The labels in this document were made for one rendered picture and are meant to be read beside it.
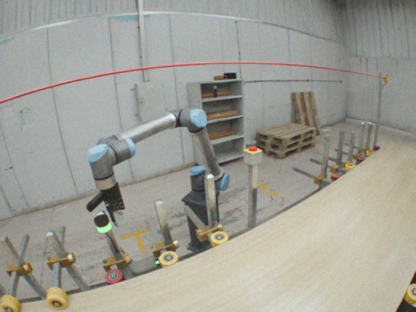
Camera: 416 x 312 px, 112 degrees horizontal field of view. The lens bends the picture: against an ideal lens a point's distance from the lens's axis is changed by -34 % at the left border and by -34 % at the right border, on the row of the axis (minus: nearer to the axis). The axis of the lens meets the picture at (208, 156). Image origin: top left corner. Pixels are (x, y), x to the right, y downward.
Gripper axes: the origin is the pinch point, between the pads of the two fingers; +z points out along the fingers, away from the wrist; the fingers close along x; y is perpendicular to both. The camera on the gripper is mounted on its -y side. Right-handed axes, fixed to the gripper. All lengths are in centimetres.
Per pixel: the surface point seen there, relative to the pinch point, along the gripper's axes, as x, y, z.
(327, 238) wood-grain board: -54, 81, 11
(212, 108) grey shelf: 260, 201, -1
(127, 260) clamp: -9.9, -0.5, 15.1
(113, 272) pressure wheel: -19.3, -7.2, 10.4
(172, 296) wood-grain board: -40.3, 11.6, 10.8
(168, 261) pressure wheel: -23.4, 16.5, 10.1
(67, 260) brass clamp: -10.1, -26.6, 5.3
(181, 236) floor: 88, 55, 101
